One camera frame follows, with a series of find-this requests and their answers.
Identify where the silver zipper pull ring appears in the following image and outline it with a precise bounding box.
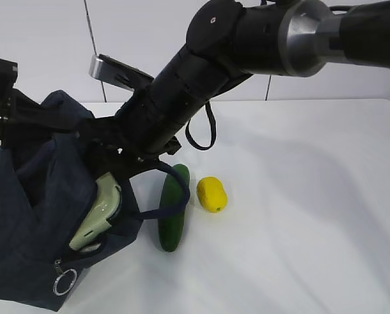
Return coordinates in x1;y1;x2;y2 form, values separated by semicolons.
52;268;77;297

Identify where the black cable loop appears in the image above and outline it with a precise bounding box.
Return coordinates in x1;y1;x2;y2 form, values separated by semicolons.
185;101;217;151

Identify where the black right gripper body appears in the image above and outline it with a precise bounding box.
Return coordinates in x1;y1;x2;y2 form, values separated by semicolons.
79;114;181;180

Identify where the yellow lemon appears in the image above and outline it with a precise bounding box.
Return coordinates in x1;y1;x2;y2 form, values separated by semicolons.
197;177;228;213

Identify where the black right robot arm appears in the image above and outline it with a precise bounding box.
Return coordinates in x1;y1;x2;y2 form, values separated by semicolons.
77;1;390;171

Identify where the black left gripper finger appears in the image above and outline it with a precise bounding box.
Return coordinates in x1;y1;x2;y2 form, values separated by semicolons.
5;90;80;147

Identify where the green cucumber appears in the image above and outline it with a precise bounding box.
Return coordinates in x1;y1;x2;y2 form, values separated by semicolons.
158;174;186;253

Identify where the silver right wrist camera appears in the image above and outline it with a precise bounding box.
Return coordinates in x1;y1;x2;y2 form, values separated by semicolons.
89;54;154;92

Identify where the glass container with green lid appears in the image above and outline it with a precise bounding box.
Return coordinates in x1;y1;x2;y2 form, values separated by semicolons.
69;172;122;251

